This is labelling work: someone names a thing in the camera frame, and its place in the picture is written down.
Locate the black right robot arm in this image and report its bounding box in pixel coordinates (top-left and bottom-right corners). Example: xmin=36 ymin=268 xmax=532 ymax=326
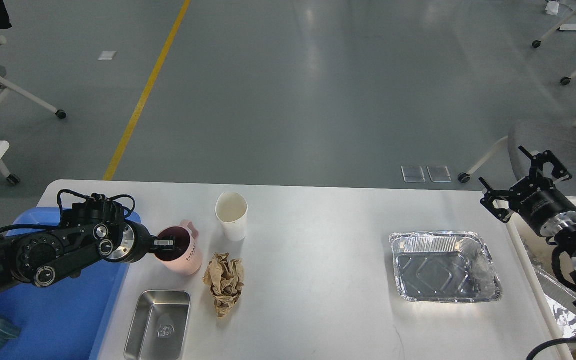
xmin=479 ymin=146 xmax=576 ymax=307

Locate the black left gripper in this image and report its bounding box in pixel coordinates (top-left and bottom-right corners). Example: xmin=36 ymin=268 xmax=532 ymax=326
xmin=103 ymin=219 xmax=176 ymax=264

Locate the black cable bottom right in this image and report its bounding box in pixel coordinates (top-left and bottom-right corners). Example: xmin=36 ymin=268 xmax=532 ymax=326
xmin=525 ymin=337 xmax=576 ymax=360

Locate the white paper cup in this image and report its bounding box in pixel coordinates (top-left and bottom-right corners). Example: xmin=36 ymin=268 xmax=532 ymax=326
xmin=215 ymin=191 xmax=249 ymax=242

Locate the crumpled brown paper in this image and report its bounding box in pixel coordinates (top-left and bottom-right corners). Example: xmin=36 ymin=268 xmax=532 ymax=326
xmin=202 ymin=252 xmax=245 ymax=319

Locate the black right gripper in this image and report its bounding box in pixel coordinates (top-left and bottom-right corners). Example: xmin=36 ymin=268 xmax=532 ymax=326
xmin=479 ymin=146 xmax=576 ymax=238

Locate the white bin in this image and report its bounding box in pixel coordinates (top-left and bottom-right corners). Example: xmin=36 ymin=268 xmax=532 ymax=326
xmin=506 ymin=196 xmax=576 ymax=338

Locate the stainless steel tray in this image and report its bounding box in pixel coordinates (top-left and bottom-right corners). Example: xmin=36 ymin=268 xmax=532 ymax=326
xmin=124 ymin=290 xmax=191 ymax=360

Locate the blue plastic tray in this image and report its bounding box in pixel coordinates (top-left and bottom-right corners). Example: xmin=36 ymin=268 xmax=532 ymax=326
xmin=0 ymin=207 xmax=142 ymax=360

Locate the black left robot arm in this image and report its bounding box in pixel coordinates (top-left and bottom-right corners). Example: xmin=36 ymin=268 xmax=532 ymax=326
xmin=0 ymin=189 xmax=179 ymax=293

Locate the aluminium foil tray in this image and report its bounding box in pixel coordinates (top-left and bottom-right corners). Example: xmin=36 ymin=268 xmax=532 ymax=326
xmin=388 ymin=230 xmax=503 ymax=304

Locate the pink mug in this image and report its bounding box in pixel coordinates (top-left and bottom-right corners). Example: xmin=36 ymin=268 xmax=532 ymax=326
xmin=154 ymin=219 xmax=203 ymax=276

